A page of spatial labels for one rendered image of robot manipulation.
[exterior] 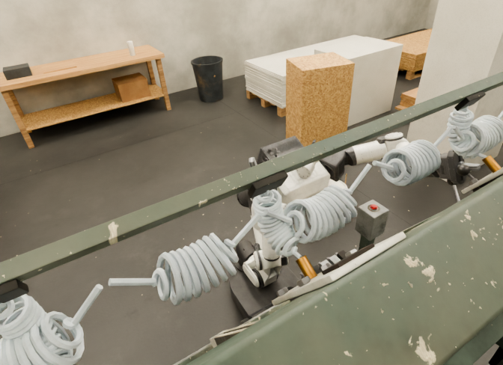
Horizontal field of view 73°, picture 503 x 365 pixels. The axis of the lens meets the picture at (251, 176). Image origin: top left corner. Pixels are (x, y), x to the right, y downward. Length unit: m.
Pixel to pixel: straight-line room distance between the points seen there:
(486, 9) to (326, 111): 1.47
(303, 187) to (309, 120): 1.89
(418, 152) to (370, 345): 0.37
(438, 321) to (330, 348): 0.11
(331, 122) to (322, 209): 2.96
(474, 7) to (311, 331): 3.45
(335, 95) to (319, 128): 0.34
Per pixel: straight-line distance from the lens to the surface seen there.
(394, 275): 0.35
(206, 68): 5.64
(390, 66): 5.19
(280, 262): 1.37
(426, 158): 0.62
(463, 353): 0.66
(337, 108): 3.39
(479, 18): 3.61
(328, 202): 0.50
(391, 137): 1.65
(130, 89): 5.63
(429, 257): 0.38
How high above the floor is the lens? 2.20
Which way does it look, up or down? 35 degrees down
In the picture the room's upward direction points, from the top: 4 degrees counter-clockwise
